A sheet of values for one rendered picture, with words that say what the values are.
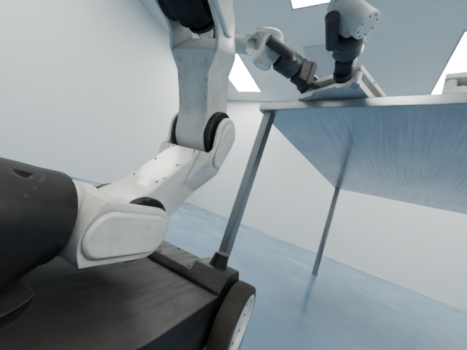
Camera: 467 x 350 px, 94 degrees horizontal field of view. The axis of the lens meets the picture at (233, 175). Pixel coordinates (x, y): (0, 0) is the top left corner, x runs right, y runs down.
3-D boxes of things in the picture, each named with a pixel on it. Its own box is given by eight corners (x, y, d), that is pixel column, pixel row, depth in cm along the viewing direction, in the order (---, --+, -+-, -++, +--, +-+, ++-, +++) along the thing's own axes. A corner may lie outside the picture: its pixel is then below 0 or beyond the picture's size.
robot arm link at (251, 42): (275, 64, 78) (246, 59, 85) (286, 39, 77) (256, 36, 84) (268, 53, 72) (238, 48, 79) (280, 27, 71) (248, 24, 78)
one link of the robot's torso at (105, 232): (67, 281, 32) (102, 195, 33) (4, 232, 40) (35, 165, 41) (160, 262, 50) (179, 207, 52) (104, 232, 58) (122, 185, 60)
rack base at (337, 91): (329, 126, 103) (331, 122, 103) (388, 119, 82) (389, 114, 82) (297, 99, 90) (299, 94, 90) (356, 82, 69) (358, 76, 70)
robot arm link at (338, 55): (335, 51, 75) (336, 21, 65) (367, 50, 71) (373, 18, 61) (325, 82, 74) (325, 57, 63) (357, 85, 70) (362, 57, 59)
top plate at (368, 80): (332, 117, 103) (333, 113, 104) (391, 107, 83) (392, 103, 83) (300, 89, 91) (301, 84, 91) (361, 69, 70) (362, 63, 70)
